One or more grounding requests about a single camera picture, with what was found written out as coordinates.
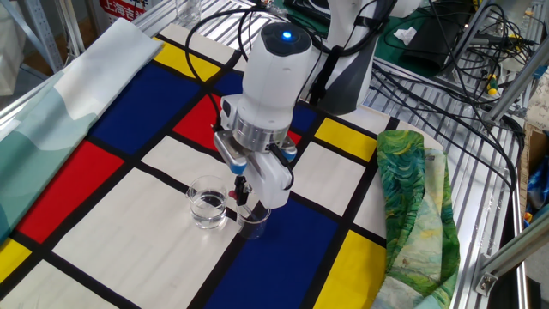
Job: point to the empty glass beaker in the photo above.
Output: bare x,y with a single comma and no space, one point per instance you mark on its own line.
253,229

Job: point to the colour block tablecloth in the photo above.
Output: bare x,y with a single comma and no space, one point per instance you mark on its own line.
128,240

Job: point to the grey perforated shelf rack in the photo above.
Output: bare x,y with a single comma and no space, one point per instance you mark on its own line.
43,34

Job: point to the black pouch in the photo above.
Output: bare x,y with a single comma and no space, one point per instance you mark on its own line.
433,43

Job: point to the blue plastic bag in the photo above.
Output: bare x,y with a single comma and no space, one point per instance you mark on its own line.
539,184

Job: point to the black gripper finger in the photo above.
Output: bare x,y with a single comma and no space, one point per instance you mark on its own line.
247,195
238,186

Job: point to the brown cardboard box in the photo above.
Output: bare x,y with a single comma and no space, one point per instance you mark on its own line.
532,146

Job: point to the aluminium profile beam with bracket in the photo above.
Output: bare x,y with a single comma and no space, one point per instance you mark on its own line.
510,253

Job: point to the black flat box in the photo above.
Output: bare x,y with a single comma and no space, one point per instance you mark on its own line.
309,8

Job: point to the pale teal white cloth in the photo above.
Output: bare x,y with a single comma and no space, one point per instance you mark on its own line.
51,116

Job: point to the yellow green screwdriver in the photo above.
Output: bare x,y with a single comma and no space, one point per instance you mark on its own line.
492,84

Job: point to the tall clear glass beaker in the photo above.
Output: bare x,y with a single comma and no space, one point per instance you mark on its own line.
188,10

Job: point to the glass beaker with water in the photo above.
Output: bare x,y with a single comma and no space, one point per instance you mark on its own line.
208,214

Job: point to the green painted landscape cloth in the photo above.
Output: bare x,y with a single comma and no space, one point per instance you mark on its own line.
403,180

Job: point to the green desk mat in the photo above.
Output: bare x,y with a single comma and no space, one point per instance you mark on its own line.
386,51

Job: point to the slanted aluminium profile post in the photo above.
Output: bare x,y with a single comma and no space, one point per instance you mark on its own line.
514,86

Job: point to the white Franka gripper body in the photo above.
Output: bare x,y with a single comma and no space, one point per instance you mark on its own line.
274,184

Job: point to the crumpled white tissue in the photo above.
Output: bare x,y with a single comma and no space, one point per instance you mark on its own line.
405,35

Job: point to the red sign with white letters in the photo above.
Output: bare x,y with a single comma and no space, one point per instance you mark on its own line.
124,10

